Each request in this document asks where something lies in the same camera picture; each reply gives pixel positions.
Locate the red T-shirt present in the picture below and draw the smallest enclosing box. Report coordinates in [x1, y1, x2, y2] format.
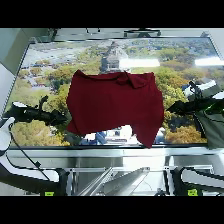
[65, 69, 166, 149]

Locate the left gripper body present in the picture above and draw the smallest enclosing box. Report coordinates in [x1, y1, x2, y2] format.
[48, 110, 69, 127]

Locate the silver frame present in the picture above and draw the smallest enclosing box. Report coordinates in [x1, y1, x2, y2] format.
[0, 146, 224, 197]

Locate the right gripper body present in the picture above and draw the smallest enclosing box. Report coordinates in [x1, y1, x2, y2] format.
[166, 101, 188, 116]

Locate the black cable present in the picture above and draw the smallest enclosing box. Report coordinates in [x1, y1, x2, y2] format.
[8, 123, 52, 182]

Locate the grey garment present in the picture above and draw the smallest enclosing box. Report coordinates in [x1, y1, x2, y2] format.
[194, 109, 224, 150]

